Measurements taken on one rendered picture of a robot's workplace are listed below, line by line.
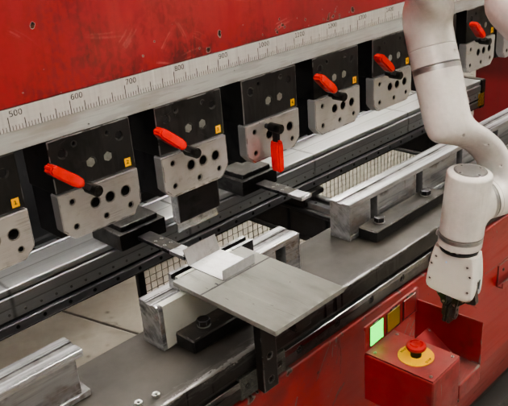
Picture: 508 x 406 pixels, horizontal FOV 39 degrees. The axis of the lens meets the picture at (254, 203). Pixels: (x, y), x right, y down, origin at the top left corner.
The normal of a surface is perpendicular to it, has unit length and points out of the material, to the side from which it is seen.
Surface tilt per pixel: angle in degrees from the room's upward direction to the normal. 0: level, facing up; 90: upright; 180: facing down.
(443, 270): 90
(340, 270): 0
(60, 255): 0
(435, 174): 90
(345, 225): 90
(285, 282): 0
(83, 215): 90
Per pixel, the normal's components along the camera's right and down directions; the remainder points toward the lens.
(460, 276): -0.61, 0.35
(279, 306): -0.07, -0.91
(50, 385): 0.71, 0.24
